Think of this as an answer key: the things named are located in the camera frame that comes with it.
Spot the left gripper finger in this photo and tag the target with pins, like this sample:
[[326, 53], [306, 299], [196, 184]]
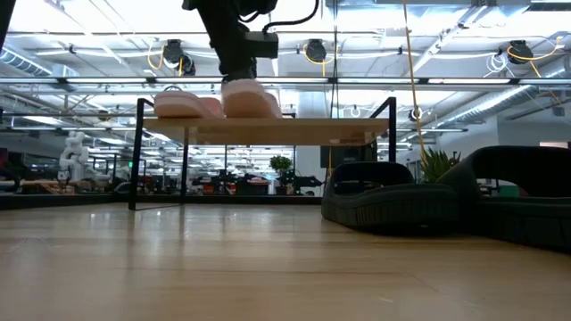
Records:
[[238, 75]]

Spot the black aluminium rig frame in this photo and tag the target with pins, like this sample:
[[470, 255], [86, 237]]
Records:
[[67, 200]]

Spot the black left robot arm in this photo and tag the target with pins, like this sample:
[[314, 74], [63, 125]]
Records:
[[232, 5]]

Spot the black background monitor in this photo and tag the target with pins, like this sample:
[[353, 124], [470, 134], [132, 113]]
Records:
[[348, 156]]

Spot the black slide sandal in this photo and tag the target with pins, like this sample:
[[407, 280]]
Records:
[[388, 203], [522, 218]]

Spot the spiky green potted plant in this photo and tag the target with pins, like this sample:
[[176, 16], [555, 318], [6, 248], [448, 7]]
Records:
[[437, 166]]

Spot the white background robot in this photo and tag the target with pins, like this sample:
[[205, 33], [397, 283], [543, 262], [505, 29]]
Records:
[[73, 156]]

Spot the wooden shelf black metal frame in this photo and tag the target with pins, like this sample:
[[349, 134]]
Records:
[[267, 130]]

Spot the pink slide sandal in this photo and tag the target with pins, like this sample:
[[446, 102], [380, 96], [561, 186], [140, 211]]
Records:
[[180, 106], [250, 100]]

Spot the leafy green background plant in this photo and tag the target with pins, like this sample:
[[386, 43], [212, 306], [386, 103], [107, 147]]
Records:
[[281, 164]]

